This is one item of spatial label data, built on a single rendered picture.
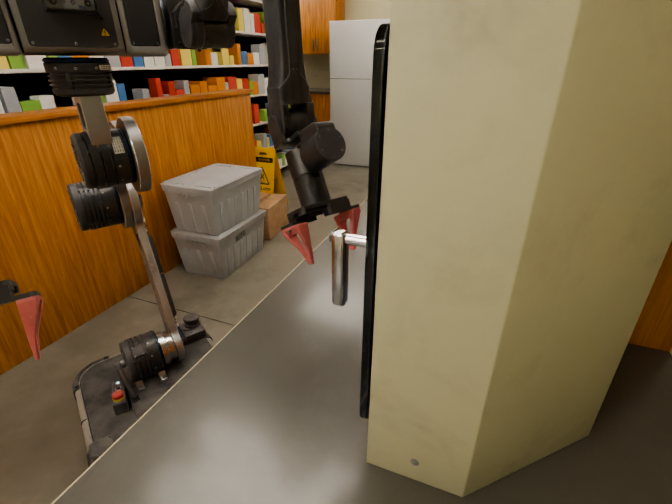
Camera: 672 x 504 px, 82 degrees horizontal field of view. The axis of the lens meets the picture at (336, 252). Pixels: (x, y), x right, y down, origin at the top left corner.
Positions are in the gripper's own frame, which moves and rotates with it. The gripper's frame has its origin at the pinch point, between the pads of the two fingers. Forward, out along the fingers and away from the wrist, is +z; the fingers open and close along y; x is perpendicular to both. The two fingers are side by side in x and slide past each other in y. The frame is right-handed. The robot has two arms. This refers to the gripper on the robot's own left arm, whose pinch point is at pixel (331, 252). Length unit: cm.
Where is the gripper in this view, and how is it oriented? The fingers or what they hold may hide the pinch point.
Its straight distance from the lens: 71.6
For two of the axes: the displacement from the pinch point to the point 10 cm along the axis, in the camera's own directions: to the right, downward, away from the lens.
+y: 7.9, -2.7, 5.5
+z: 3.0, 9.5, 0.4
